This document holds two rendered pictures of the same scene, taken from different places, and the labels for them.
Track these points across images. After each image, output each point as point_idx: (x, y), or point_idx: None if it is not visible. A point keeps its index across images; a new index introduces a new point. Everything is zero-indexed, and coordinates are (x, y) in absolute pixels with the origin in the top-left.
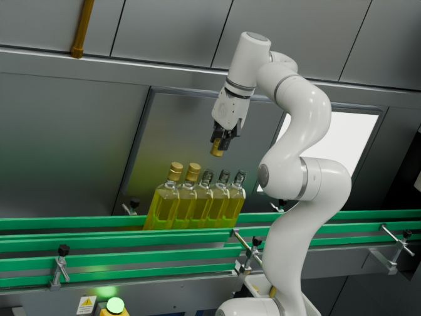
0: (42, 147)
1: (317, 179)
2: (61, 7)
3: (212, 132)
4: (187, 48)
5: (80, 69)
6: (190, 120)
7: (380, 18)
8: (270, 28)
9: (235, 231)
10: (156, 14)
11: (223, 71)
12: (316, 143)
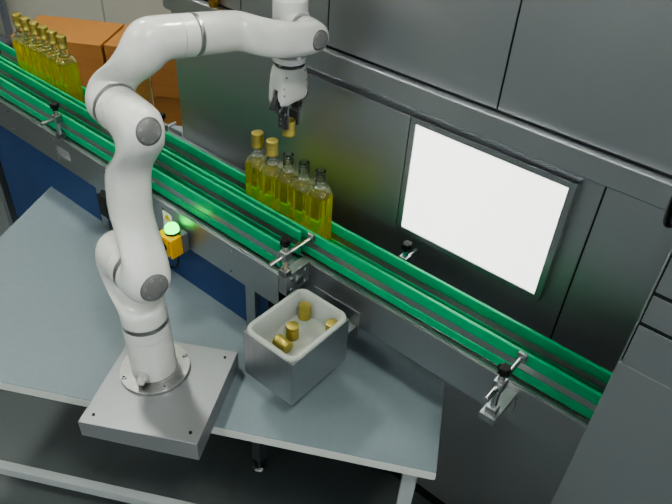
0: (216, 91)
1: (102, 107)
2: None
3: (333, 124)
4: None
5: None
6: (309, 101)
7: (550, 15)
8: (381, 6)
9: (309, 236)
10: None
11: (338, 53)
12: (115, 70)
